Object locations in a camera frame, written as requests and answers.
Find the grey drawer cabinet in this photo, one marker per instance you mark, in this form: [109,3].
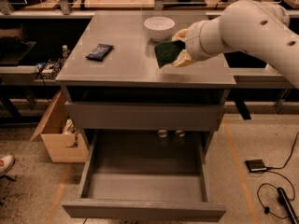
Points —
[130,74]

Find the closed grey top drawer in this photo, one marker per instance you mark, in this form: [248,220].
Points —
[120,116]

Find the cardboard box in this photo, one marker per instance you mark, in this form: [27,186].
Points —
[62,141]

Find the white bowl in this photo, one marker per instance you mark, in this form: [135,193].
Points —
[159,28]

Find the clear pump bottle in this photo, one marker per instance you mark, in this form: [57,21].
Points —
[270,69]

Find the green sponge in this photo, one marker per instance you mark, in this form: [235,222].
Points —
[168,51]

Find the small plastic bottle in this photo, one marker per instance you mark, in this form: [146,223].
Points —
[65,52]

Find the dark snack packet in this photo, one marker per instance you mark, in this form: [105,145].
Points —
[100,52]

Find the small black box on floor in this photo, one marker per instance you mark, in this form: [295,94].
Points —
[255,166]

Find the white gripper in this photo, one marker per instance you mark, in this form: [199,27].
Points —
[193,44]

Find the black cylindrical device on floor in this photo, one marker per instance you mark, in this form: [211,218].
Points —
[284,200]

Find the tray of small parts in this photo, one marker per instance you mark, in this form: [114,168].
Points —
[49,70]

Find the open grey middle drawer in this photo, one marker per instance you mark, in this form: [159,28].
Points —
[142,176]

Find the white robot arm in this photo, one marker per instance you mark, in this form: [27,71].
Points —
[257,29]

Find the left glass jar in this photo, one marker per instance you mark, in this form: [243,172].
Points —
[163,133]

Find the right glass jar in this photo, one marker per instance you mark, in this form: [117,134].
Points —
[180,133]

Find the glass jar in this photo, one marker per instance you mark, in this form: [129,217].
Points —
[180,133]
[163,133]

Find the white sneaker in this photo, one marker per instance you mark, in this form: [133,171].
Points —
[6,164]

